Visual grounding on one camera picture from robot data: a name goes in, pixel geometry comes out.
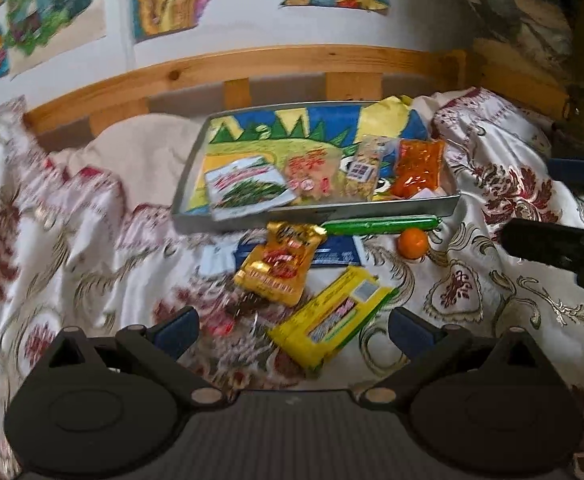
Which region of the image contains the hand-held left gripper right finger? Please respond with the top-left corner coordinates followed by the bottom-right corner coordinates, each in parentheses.
top-left (359, 307), bottom-right (556, 409)

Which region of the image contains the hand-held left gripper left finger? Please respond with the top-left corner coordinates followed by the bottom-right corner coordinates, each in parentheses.
top-left (34, 306), bottom-right (228, 409)

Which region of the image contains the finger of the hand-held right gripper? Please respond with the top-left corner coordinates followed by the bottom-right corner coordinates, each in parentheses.
top-left (546, 157), bottom-right (584, 186)
top-left (501, 218), bottom-right (584, 336)

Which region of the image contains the yellow green snack packet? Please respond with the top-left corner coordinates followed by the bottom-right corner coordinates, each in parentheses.
top-left (266, 266), bottom-right (399, 375)

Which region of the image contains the blue white snack packet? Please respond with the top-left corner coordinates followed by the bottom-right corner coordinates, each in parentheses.
top-left (201, 234), bottom-right (366, 277)

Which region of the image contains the green sausage stick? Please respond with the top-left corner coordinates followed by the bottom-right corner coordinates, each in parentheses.
top-left (321, 214), bottom-right (441, 236)

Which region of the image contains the golden yellow snack packet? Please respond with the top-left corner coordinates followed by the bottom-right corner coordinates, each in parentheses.
top-left (233, 221), bottom-right (327, 307)

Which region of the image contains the grey metal tray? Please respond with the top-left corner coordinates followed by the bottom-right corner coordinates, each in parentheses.
top-left (172, 101), bottom-right (462, 235)

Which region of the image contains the orange snack packet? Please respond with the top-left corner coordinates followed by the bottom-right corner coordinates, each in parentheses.
top-left (388, 139), bottom-right (446, 200)

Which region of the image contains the green white seaweed packet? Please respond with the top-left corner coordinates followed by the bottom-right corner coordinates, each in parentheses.
top-left (203, 156), bottom-right (294, 222)

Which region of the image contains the clear peanut packet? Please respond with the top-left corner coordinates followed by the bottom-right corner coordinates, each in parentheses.
top-left (341, 136), bottom-right (390, 200)

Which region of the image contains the clear pink snack packet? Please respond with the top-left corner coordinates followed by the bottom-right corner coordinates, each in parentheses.
top-left (282, 146), bottom-right (345, 197)

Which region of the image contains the orange tangerine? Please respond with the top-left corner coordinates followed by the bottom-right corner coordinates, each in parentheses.
top-left (397, 228), bottom-right (431, 261)

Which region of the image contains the floral satin printed blanket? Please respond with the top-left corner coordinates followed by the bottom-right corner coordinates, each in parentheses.
top-left (0, 87), bottom-right (584, 480)

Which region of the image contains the patterned hanging cloth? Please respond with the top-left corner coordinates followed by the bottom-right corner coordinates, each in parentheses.
top-left (446, 0), bottom-right (575, 63)

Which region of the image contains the wooden bed headboard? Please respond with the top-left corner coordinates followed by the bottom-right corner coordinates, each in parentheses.
top-left (22, 42), bottom-right (469, 137)

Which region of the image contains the wooden side rail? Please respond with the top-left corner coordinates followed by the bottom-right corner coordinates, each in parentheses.
top-left (471, 36), bottom-right (571, 122)

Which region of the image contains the colourful swirl wall poster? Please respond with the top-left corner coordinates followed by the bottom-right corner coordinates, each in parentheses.
top-left (131, 0), bottom-right (224, 45)

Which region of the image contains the blond figure wall poster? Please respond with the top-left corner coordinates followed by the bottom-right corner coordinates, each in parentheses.
top-left (3, 0), bottom-right (109, 77)

